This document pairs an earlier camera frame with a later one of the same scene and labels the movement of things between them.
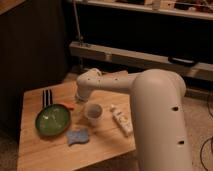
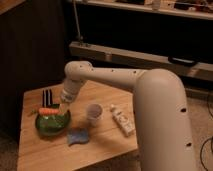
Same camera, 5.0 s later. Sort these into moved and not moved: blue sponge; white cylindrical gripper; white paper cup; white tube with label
Moved: white cylindrical gripper
Not moved: white paper cup; white tube with label; blue sponge
